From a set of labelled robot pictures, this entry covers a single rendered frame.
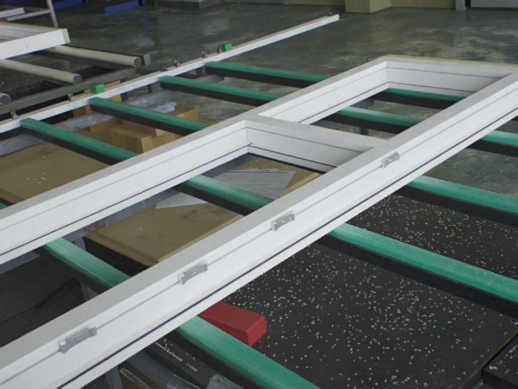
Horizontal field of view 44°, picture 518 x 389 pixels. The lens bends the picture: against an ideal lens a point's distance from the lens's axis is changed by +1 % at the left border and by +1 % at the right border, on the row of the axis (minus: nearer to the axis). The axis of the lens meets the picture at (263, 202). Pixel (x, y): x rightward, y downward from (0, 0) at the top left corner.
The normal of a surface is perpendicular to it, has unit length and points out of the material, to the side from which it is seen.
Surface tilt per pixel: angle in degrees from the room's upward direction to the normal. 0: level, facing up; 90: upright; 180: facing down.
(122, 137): 90
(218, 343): 0
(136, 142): 90
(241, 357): 0
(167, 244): 0
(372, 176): 90
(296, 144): 90
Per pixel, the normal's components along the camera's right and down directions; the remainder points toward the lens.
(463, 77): -0.71, 0.37
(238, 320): -0.12, -0.90
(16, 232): 0.70, 0.23
